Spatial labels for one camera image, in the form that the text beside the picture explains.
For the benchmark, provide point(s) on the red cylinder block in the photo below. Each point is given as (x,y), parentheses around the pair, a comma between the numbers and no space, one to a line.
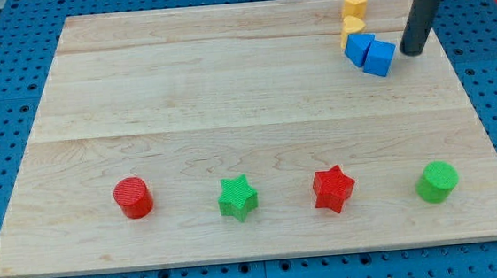
(133,197)

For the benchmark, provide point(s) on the red star block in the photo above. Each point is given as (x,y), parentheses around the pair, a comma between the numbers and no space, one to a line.
(332,188)

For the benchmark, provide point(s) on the blue cube block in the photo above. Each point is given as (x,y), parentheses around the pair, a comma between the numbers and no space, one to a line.
(379,57)

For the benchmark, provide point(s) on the yellow heart block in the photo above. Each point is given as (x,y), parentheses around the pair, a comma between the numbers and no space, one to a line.
(351,25)

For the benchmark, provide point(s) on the wooden board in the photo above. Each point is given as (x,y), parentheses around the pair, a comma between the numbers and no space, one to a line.
(184,98)

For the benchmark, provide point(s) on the blue triangle block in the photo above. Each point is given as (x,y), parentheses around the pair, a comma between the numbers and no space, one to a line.
(357,47)

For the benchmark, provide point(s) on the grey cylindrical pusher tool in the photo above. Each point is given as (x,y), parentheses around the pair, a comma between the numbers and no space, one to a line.
(417,30)

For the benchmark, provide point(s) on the green star block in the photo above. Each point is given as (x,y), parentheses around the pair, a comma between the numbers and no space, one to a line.
(237,198)

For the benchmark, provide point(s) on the yellow hexagon block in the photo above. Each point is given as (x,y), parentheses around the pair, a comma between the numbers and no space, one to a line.
(356,8)

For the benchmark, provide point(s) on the green cylinder block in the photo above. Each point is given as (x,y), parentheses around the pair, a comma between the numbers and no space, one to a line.
(436,182)

